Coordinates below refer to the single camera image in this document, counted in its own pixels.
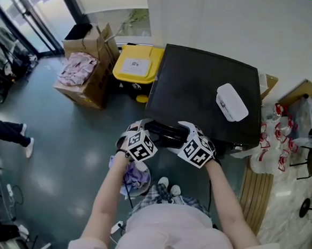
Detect laundry basket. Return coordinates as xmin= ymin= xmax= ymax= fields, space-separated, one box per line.
xmin=106 ymin=155 xmax=153 ymax=200

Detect tall open cardboard box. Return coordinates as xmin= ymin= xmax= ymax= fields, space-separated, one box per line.
xmin=61 ymin=19 xmax=123 ymax=65

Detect wooden slatted board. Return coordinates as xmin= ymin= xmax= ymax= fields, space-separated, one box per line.
xmin=236 ymin=162 xmax=276 ymax=237

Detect person's right forearm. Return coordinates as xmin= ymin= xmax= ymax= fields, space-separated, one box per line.
xmin=198 ymin=159 xmax=267 ymax=249

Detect cardboard box with pink packets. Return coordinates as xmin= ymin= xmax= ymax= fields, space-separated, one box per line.
xmin=51 ymin=49 xmax=118 ymax=111

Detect black wristband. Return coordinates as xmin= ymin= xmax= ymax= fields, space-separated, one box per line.
xmin=115 ymin=148 xmax=131 ymax=159

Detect person's pink shirt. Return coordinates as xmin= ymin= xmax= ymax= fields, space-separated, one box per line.
xmin=66 ymin=195 xmax=289 ymax=249

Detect pile of pink packets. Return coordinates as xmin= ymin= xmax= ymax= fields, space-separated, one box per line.
xmin=56 ymin=50 xmax=101 ymax=89

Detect person's right white shoe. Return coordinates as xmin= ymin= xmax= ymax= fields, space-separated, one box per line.
xmin=169 ymin=184 xmax=182 ymax=197

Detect person's plaid skirt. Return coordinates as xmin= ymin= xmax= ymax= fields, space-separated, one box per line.
xmin=127 ymin=182 xmax=214 ymax=226

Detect glass door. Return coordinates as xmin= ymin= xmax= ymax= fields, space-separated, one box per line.
xmin=0 ymin=0 xmax=86 ymax=59

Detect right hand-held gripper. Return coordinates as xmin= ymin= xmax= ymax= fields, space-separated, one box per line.
xmin=174 ymin=120 xmax=219 ymax=170

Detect white plastic lidded box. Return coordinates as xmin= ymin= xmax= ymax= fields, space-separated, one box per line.
xmin=214 ymin=82 xmax=251 ymax=124

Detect person's left white shoe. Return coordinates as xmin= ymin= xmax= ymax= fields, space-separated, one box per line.
xmin=157 ymin=176 xmax=170 ymax=193

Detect person's left forearm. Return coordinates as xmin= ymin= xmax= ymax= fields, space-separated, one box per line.
xmin=79 ymin=148 xmax=133 ymax=249

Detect small cardboard box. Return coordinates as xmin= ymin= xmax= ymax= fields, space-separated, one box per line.
xmin=256 ymin=72 xmax=279 ymax=102

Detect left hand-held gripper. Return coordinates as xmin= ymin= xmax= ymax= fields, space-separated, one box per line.
xmin=114 ymin=116 xmax=161 ymax=164

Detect black bag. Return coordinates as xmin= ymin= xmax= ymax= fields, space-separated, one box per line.
xmin=64 ymin=21 xmax=93 ymax=43

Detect black detergent drawer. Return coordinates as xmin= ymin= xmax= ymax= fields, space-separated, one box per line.
xmin=143 ymin=119 xmax=190 ymax=149

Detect yellow lidded bin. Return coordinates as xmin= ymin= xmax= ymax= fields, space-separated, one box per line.
xmin=110 ymin=43 xmax=165 ymax=104

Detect black round stand base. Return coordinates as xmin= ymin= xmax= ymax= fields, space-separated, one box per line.
xmin=298 ymin=197 xmax=312 ymax=219

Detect black cable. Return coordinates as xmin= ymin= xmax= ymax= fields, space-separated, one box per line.
xmin=204 ymin=178 xmax=217 ymax=228

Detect pile of clear plastic bottles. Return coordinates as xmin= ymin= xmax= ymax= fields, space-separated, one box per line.
xmin=248 ymin=101 xmax=305 ymax=178

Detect clothes rack with garments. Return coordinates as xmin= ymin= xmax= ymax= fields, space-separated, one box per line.
xmin=0 ymin=27 xmax=42 ymax=107

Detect black washing machine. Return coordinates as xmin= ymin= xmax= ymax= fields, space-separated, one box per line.
xmin=142 ymin=42 xmax=268 ymax=157

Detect clear plastic storage box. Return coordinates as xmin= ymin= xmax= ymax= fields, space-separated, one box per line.
xmin=286 ymin=94 xmax=312 ymax=140

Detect flat cardboard sheet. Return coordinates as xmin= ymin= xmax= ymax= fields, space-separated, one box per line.
xmin=278 ymin=76 xmax=312 ymax=108

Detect purple clothes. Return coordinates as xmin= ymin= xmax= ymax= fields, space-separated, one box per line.
xmin=122 ymin=161 xmax=151 ymax=189

